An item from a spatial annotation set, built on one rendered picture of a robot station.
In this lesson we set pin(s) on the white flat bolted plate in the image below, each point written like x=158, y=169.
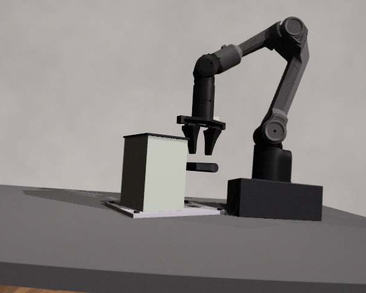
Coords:
x=189, y=209

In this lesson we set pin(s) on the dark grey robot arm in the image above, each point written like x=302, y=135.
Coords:
x=270, y=161

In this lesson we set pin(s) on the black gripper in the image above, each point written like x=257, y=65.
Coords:
x=202, y=113

